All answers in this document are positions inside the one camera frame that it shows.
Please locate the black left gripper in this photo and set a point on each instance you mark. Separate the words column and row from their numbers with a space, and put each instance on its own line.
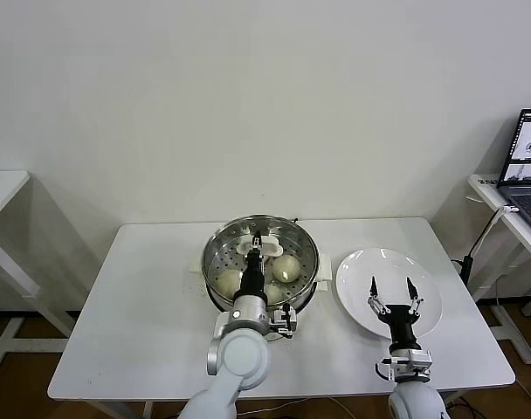
column 252, row 277

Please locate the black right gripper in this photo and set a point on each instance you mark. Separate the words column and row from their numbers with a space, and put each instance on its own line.
column 401, row 329

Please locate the white steamed baozi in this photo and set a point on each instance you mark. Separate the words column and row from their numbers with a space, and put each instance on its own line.
column 286, row 268
column 228, row 282
column 273, row 293

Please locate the stainless steel steamer basket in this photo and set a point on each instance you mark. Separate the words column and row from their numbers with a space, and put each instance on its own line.
column 308, row 291

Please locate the round white plate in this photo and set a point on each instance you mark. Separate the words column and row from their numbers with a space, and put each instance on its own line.
column 361, row 279

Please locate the white desk under laptop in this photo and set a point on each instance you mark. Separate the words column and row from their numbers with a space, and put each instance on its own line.
column 488, row 187

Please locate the open grey laptop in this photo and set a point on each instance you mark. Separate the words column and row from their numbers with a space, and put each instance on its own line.
column 527, row 205

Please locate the empty white side desk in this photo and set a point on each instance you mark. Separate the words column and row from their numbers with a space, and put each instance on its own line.
column 3, row 187

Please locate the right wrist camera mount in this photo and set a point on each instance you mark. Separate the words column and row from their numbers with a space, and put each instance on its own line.
column 411, row 364

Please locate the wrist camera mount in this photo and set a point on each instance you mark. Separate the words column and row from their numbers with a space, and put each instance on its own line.
column 411, row 364
column 284, row 322

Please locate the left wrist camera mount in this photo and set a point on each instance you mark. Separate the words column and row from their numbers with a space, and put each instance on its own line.
column 284, row 322

